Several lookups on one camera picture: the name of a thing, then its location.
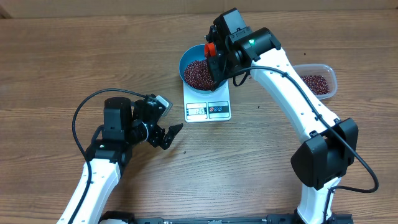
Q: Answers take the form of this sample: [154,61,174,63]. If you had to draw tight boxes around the clear plastic container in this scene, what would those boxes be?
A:
[293,63,338,100]

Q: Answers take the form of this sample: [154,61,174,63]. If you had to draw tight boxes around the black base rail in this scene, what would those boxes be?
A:
[99,211,354,224]

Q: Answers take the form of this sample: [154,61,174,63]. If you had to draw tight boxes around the red beans in container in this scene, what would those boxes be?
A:
[301,75,330,95]

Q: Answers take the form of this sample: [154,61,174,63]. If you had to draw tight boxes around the blue bowl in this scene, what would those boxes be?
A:
[179,44,229,98]

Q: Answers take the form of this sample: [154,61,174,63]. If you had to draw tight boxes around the white digital kitchen scale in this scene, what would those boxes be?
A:
[183,80,232,123]

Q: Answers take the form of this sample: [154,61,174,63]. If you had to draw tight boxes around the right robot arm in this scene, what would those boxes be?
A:
[205,8,358,223]

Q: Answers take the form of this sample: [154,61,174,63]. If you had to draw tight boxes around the red measuring scoop blue handle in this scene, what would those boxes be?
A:
[204,42,216,58]

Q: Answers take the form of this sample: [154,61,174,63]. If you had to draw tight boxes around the red beans in bowl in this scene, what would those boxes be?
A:
[184,60,214,91]

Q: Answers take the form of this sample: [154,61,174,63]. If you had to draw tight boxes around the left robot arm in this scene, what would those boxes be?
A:
[59,95,183,223]

